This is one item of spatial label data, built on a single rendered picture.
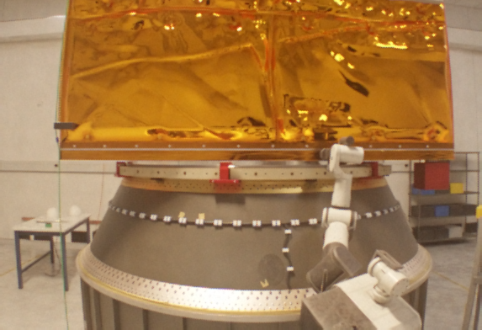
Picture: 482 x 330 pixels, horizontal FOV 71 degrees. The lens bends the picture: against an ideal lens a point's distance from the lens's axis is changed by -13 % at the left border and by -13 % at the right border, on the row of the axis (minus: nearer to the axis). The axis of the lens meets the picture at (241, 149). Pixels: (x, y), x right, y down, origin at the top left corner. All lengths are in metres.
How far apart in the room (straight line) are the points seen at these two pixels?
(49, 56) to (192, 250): 7.01
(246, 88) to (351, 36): 0.57
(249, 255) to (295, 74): 0.82
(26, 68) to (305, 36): 7.19
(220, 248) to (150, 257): 0.33
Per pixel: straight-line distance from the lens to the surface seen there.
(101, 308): 2.01
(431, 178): 2.02
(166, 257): 1.67
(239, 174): 1.63
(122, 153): 1.78
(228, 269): 1.56
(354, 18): 1.92
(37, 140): 8.08
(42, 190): 8.04
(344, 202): 1.49
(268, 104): 1.72
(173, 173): 1.74
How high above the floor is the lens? 1.75
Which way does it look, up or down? 2 degrees up
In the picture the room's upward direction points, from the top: straight up
